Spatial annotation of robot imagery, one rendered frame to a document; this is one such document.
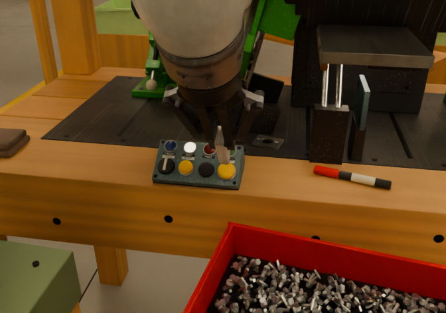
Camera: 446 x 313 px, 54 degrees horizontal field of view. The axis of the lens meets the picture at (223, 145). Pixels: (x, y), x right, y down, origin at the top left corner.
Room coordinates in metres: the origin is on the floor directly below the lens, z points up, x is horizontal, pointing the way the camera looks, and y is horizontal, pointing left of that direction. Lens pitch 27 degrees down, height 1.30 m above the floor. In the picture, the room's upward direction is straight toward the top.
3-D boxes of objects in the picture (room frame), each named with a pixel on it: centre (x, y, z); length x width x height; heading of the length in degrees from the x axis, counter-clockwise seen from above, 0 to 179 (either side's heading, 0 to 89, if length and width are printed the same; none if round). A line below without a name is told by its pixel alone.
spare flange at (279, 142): (0.79, -0.09, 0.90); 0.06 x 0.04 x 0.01; 66
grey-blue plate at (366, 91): (0.76, -0.26, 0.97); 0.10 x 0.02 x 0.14; 171
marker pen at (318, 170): (0.65, -0.22, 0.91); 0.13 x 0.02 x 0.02; 66
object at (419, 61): (0.82, -0.26, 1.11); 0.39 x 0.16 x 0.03; 171
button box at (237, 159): (0.67, 0.04, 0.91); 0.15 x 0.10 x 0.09; 81
